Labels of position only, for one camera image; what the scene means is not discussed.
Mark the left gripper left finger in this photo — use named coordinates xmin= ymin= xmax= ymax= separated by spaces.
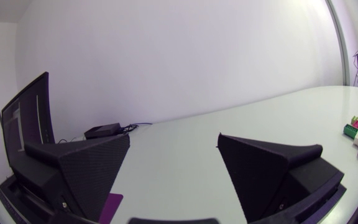
xmin=10 ymin=133 xmax=131 ymax=223

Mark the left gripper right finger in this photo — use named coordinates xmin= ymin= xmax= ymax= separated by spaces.
xmin=217 ymin=133 xmax=345 ymax=223

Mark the dark mat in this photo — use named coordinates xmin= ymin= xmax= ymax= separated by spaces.
xmin=98 ymin=193 xmax=124 ymax=224

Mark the black power brick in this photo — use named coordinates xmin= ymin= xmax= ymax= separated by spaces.
xmin=83 ymin=123 xmax=122 ymax=140

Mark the dark screen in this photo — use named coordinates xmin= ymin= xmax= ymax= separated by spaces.
xmin=1 ymin=72 xmax=56 ymax=166

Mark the large green toy brick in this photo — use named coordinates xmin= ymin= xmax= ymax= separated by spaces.
xmin=343 ymin=123 xmax=358 ymax=139

